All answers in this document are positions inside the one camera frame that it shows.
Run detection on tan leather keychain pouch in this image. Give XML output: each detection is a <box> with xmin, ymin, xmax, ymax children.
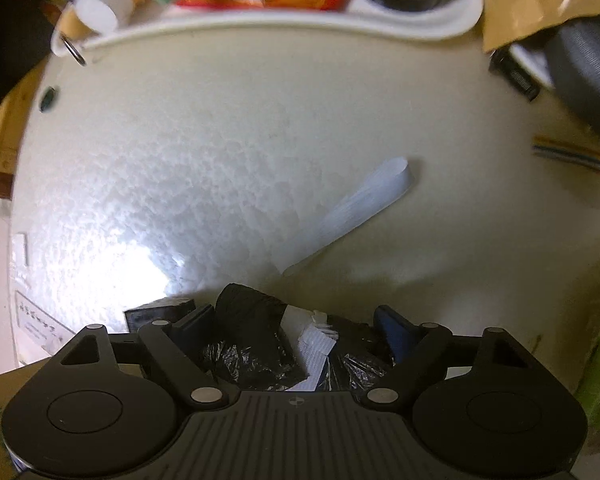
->
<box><xmin>50</xmin><ymin>3</ymin><xmax>97</xmax><ymax>66</ymax></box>

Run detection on black plastic bag roll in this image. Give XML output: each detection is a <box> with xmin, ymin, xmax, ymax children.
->
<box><xmin>200</xmin><ymin>284</ymin><xmax>394</xmax><ymax>392</ymax></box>

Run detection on white paper strip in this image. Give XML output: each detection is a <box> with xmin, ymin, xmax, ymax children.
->
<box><xmin>272</xmin><ymin>157</ymin><xmax>415</xmax><ymax>274</ymax></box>

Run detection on white capped pill bottle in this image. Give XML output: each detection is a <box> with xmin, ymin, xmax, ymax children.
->
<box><xmin>73</xmin><ymin>0</ymin><xmax>135</xmax><ymax>35</ymax></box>

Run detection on grey zippered hard case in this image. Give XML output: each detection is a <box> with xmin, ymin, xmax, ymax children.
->
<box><xmin>544</xmin><ymin>15</ymin><xmax>600</xmax><ymax>136</ymax></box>

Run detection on white plastic tray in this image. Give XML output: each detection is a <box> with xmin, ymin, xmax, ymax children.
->
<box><xmin>50</xmin><ymin>0</ymin><xmax>483</xmax><ymax>58</ymax></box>

